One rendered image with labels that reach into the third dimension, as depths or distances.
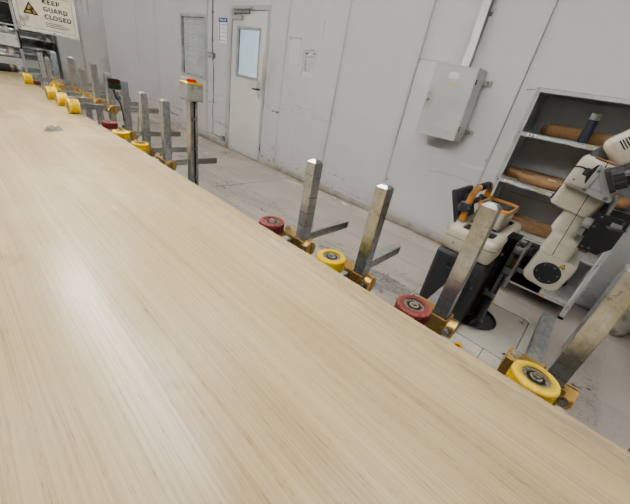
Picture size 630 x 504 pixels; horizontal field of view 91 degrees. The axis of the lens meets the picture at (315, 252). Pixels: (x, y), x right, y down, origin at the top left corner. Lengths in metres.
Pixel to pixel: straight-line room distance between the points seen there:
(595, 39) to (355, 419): 3.25
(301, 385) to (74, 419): 0.29
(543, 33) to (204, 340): 3.36
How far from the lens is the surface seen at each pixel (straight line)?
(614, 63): 3.40
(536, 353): 0.92
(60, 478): 0.48
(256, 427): 0.47
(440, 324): 0.84
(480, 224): 0.74
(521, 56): 3.49
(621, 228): 1.70
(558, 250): 1.75
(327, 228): 1.20
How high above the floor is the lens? 1.30
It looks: 28 degrees down
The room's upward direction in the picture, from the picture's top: 11 degrees clockwise
